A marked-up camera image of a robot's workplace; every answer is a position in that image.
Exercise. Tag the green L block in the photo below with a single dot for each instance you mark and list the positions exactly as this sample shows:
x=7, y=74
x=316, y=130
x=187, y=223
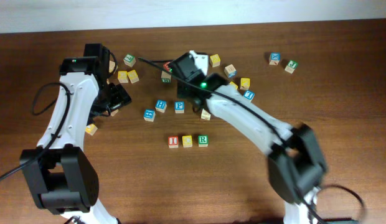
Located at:
x=129, y=60

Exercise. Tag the blue P block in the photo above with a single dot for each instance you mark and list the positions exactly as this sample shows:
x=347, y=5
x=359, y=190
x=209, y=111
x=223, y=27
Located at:
x=179, y=107

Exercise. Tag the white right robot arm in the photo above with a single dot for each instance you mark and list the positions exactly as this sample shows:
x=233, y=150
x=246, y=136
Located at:
x=296, y=165

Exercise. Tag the green R block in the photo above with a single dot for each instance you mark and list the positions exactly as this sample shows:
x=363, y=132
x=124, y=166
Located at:
x=203, y=140

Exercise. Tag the wooden block green side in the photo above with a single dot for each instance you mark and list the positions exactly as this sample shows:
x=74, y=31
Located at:
x=165, y=77

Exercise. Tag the yellow block beside left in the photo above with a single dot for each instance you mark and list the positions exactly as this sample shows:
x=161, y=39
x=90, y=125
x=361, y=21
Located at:
x=133, y=76

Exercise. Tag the yellow C block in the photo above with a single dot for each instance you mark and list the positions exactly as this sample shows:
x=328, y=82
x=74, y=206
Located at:
x=187, y=141

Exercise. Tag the green J block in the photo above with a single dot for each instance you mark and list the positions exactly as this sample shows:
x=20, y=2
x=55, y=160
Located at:
x=291, y=66

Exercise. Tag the wooden K block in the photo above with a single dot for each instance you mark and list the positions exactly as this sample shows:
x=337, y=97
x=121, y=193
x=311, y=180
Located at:
x=205, y=115

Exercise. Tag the wooden block red side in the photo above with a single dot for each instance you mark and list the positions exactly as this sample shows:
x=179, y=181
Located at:
x=91, y=129

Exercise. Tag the blue X block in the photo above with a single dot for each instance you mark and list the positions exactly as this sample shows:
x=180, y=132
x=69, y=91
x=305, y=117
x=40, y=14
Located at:
x=274, y=58

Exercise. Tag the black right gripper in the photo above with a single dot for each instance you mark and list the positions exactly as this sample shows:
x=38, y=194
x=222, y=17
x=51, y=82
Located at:
x=181, y=91

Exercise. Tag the yellow block right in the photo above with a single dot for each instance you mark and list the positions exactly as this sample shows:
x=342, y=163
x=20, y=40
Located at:
x=244, y=83

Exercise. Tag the wooden block blue D side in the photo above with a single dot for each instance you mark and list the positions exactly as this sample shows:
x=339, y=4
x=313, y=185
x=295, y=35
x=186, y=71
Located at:
x=230, y=71

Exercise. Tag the blue I block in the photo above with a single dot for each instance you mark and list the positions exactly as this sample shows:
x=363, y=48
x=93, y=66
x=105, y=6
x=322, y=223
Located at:
x=249, y=95

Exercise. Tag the red I block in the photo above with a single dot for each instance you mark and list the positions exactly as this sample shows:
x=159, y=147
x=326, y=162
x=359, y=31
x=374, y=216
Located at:
x=173, y=142

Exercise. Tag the blue block near gripper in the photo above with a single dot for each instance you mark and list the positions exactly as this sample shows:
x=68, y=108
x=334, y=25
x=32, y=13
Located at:
x=149, y=115

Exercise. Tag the yellow M block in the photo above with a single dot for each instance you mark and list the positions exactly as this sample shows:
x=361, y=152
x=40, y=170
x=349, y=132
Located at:
x=215, y=60

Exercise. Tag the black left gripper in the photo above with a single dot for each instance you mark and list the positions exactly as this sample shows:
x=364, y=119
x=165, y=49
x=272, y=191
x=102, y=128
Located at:
x=121, y=97

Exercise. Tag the plain wooden block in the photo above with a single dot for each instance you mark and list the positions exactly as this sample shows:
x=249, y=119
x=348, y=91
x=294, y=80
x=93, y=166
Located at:
x=111, y=66

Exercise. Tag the red G block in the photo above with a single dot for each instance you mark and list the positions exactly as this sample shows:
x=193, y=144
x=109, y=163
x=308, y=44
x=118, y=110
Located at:
x=166, y=66

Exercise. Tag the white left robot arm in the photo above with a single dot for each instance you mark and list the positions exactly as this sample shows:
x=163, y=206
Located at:
x=58, y=174

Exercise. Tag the blue H block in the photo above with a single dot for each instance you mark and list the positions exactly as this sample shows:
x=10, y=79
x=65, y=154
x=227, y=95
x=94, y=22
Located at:
x=161, y=106

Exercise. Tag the yellow S block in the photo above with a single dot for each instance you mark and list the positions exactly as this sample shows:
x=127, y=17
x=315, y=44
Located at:
x=234, y=85

